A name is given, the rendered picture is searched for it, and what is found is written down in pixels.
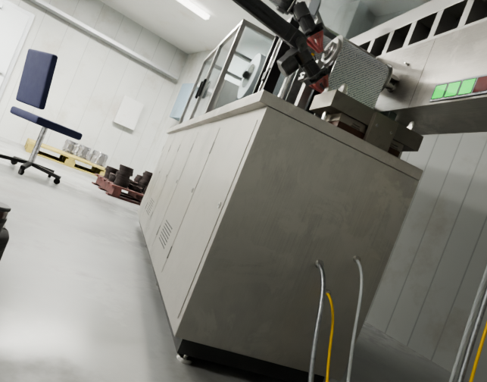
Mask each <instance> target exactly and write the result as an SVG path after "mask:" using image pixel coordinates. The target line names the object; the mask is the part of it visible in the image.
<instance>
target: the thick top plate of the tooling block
mask: <svg viewBox="0 0 487 382"><path fill-rule="evenodd" d="M309 110H310V111H312V112H314V113H316V114H318V115H320V116H322V115H323V112H324V111H328V112H329V114H338V113H343V114H345V115H347V116H349V117H351V118H353V119H355V120H356V121H359V122H361V123H362V124H364V125H366V126H369V123H370V120H371V118H372V116H373V113H374V112H378V111H375V110H374V109H372V108H370V107H368V106H366V105H365V104H363V103H361V102H359V101H357V100H356V99H353V98H352V97H350V96H348V95H346V94H344V93H343V92H340V91H339V90H337V89H336V90H333V91H329V92H325V93H321V94H319V95H315V96H314V100H313V101H312V104H311V107H310V109H309ZM378 113H379V112H378ZM380 114H381V113H380ZM382 115H383V114H382ZM383 116H385V115H383ZM385 117H386V116H385ZM388 118H389V117H388ZM389 119H391V118H389ZM391 120H392V119H391ZM392 121H393V120H392ZM395 122H396V121H395ZM396 123H398V122H396ZM393 140H394V141H396V142H399V143H400V144H402V145H404V147H403V149H402V152H418V150H419V148H420V145H421V142H422V141H423V136H421V135H420V134H418V133H416V132H414V131H412V130H410V129H409V128H407V127H405V126H403V125H401V124H400V123H398V127H397V130H396V131H395V135H394V137H393Z"/></svg>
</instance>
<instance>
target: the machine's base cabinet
mask: <svg viewBox="0 0 487 382"><path fill-rule="evenodd" d="M418 183H419V180H416V179H414V178H412V177H410V176H408V175H406V174H404V173H402V172H400V171H398V170H396V169H394V168H392V167H390V166H388V165H387V164H384V163H382V162H381V161H378V160H376V159H375V158H371V157H370V156H368V155H365V154H364V153H362V152H359V151H358V150H356V149H353V148H352V147H350V146H347V145H346V144H344V143H342V142H339V141H338V140H336V139H333V138H332V137H330V136H327V135H326V134H324V133H321V132H320V131H318V130H315V129H314V128H312V127H309V126H308V125H306V124H303V123H302V122H299V121H297V120H295V119H293V118H291V117H289V116H287V115H285V114H283V113H281V112H279V111H277V110H275V109H273V108H271V107H269V106H265V107H263V108H258V109H255V110H252V111H247V112H245V113H241V114H237V115H234V116H231V117H227V118H224V119H221V120H218V121H213V122H210V123H207V124H203V125H200V126H197V127H193V128H189V129H187V130H182V131H180V132H176V133H171V134H169V136H168V137H167V141H166V142H165V145H164V147H163V149H162V153H161V156H160V158H159V159H158V163H157V165H156V167H155V170H154V173H153V174H152V177H151V180H150V182H149V184H148V187H147V190H146V191H145V195H144V196H143V197H142V202H141V204H140V206H139V210H138V211H137V214H138V216H139V224H140V227H141V229H142V234H143V237H144V240H145V247H146V248H147V250H148V255H149V258H150V261H151V266H152V268H153V272H154V274H155V279H156V282H157V283H156V285H157V286H158V289H159V293H160V295H161V300H162V302H163V306H164V310H165V313H166V316H167V321H168V324H169V327H170V332H171V334H172V337H173V341H174V345H175V347H176V352H177V355H176V358H177V359H178V360H179V361H180V362H182V363H183V364H186V365H191V364H193V362H194V360H195V359H194V357H195V358H198V359H203V360H206V361H209V362H215V363H218V364H222V365H227V366H230V367H234V368H239V369H242V370H246V371H251V372H254V373H258V374H263V375H267V376H270V377H275V378H279V379H282V380H287V381H290V382H307V381H308V372H309V364H310V357H311V347H312V341H313V335H314V327H315V322H316V317H317V310H318V305H319V299H320V272H319V269H318V268H316V267H315V265H314V262H315V261H316V260H317V259H320V260H321V261H323V263H324V266H323V269H324V271H325V275H326V289H328V290H330V291H331V294H330V296H331V298H332V303H333V308H334V331H333V337H332V349H331V357H330V366H329V378H332V379H335V380H342V377H343V374H344V373H345V369H346V367H347V364H348V361H349V355H350V349H351V340H352V334H353V329H354V321H355V317H356V312H357V304H358V299H359V292H360V271H359V267H358V265H357V263H356V262H354V261H353V257H354V256H356V255H357V256H359V257H360V258H361V261H360V263H361V266H362V270H363V274H364V289H363V297H362V303H361V311H360V316H359V321H358V326H357V334H356V339H355V343H356V342H357V339H358V336H359V334H360V332H361V328H362V326H363V324H364V321H365V318H366V316H367V313H368V311H369V309H370V305H371V303H372V301H373V297H374V296H375V293H376V290H377V288H378V286H379V282H380V280H381V278H382V275H383V272H384V270H385V268H386V265H387V262H388V260H389V257H390V255H391V253H392V250H393V247H394V245H395V241H396V239H397V237H398V234H399V232H400V229H401V226H402V224H403V222H404V219H405V216H406V214H407V211H408V209H409V207H410V204H411V201H412V198H413V197H414V193H415V191H416V189H417V186H418ZM331 321H332V315H331V305H330V302H329V298H328V296H325V302H324V308H323V316H322V321H321V325H320V334H319V340H318V344H317V356H316V362H315V370H314V382H323V380H324V378H325V376H326V366H327V357H328V349H329V338H330V331H331ZM354 345H355V344H354Z"/></svg>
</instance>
